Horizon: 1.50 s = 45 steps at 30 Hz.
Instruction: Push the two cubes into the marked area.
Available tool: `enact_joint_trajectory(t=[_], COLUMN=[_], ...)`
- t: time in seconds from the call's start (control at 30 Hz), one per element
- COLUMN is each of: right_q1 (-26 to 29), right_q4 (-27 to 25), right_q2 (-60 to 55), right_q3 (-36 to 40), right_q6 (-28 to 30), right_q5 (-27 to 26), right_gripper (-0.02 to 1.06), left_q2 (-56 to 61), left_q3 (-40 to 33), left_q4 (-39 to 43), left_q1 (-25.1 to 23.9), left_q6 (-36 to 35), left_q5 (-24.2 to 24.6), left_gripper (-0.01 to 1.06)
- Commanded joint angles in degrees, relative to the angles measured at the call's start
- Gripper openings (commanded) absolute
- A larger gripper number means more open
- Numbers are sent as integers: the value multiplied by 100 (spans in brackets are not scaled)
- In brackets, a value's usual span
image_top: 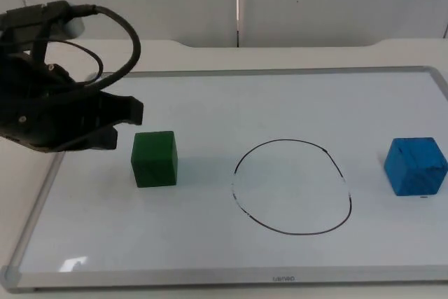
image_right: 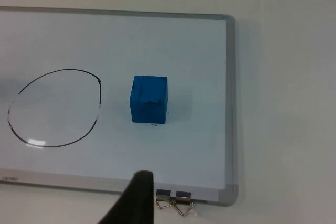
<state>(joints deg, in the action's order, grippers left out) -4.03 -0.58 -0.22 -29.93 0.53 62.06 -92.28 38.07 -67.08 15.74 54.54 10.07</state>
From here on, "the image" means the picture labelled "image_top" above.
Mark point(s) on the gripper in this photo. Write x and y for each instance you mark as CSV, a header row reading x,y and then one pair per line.
x,y
38,110

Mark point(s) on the green cube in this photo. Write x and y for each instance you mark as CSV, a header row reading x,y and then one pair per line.
x,y
154,160

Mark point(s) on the grey-framed whiteboard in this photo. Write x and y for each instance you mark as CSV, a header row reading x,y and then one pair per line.
x,y
224,103

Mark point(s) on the blue cube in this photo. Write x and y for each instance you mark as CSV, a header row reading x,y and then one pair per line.
x,y
414,169

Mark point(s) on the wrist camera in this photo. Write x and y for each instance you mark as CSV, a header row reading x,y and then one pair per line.
x,y
38,19

